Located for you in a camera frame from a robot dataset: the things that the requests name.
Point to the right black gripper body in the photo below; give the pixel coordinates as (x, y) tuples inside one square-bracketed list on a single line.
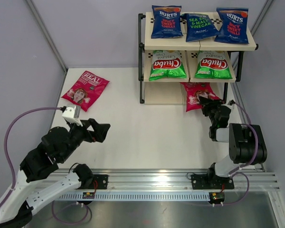
[(210, 107)]

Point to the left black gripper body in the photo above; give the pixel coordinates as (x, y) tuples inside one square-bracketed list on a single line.
[(90, 129)]

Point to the pink real chips bag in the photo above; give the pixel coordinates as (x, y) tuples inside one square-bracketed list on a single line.
[(86, 90), (195, 91)]

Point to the green Chuba bag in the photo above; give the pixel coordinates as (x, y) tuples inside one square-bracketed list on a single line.
[(167, 64), (212, 65)]

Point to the blue Burts sea salt bag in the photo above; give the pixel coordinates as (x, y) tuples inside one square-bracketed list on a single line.
[(199, 26)]

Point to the blue Burts chilli bag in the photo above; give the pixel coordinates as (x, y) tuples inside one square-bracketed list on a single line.
[(166, 21), (234, 25)]

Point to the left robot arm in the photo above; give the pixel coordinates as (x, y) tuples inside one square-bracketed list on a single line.
[(21, 202)]

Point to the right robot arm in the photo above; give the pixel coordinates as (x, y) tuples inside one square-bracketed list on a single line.
[(246, 146)]

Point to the beige three-tier shelf rack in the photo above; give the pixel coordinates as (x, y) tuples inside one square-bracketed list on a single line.
[(169, 91)]

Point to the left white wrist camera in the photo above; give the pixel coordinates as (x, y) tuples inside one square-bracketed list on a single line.
[(71, 114)]

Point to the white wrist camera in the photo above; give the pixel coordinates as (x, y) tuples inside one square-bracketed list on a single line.
[(71, 114), (230, 105)]

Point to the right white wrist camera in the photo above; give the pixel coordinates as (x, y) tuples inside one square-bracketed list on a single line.
[(230, 105)]

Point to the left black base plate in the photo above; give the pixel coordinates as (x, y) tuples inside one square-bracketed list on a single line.
[(99, 182)]

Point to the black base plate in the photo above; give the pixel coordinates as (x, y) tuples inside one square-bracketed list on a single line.
[(99, 182), (205, 182)]

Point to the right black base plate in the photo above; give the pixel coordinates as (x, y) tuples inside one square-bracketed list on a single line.
[(205, 182)]

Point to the white slotted cable duct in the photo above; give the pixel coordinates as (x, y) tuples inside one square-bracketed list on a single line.
[(134, 196)]

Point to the aluminium mounting rail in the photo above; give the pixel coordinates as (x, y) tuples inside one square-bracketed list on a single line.
[(146, 180)]

